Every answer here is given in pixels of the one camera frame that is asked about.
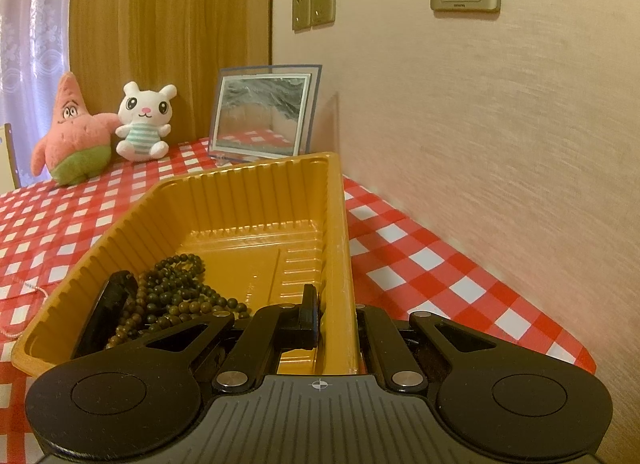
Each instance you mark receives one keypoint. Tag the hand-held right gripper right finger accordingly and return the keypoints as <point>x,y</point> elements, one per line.
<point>382,344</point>

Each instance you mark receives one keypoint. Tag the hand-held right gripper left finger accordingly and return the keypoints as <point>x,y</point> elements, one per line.
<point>307,324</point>

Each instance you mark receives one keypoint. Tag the yellow plastic tray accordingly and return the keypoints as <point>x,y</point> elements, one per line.
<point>260,209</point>

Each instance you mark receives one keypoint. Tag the red checkered tablecloth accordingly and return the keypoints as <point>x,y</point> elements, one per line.
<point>425,269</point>

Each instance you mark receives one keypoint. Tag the framed picture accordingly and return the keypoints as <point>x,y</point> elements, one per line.
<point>262,109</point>

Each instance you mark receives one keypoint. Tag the white bunny plush toy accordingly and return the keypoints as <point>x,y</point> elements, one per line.
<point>145,119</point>

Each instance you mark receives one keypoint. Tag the pink starfish plush toy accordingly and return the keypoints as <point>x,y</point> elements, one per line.
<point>75,139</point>

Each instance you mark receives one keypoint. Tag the white wooden chair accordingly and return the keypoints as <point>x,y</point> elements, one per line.
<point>9,159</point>

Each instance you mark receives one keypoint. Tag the sheer patterned curtain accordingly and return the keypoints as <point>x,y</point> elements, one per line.
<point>32,44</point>

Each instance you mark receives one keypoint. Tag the small beige wall switch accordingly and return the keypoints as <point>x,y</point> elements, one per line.
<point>301,9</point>

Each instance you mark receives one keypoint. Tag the wooden wall panel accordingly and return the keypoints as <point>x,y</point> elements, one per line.
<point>170,34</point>

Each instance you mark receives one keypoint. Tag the large beige wall switch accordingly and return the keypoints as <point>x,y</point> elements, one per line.
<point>323,1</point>

